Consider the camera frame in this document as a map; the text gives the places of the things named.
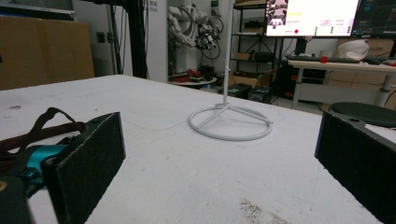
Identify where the round white low table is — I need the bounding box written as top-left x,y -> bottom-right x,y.
168,76 -> 218,89

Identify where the open cardboard box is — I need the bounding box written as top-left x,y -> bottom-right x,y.
228,70 -> 276,90

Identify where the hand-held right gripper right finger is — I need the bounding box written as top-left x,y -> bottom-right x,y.
314,110 -> 396,224

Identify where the black metal stand post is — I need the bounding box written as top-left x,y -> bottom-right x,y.
122,0 -> 149,79

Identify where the black round stool seat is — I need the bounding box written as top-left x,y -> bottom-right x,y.
329,102 -> 396,129

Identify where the black keyboard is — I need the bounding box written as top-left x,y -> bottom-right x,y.
285,54 -> 362,64

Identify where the dark computer monitor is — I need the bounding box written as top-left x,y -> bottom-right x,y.
351,0 -> 396,39

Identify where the white helmet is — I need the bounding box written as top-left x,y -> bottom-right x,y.
336,38 -> 371,62

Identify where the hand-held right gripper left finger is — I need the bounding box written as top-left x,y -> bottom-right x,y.
40,111 -> 127,224

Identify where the white desk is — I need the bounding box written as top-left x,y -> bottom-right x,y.
287,59 -> 396,110

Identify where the wall socket plate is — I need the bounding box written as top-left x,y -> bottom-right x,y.
95,31 -> 114,44

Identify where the black shelf rack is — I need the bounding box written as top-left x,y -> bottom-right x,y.
232,2 -> 283,94

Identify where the teal object with dark strap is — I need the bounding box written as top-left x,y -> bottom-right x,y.
0,106 -> 88,200

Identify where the black box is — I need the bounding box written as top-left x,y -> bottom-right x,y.
217,82 -> 273,105

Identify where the bright computer monitor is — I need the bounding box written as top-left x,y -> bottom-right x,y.
265,0 -> 362,38

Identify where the white ring-base stand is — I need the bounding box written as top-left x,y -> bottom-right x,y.
188,0 -> 275,142

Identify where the brown cardboard panel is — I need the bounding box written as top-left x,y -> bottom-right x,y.
0,15 -> 95,91

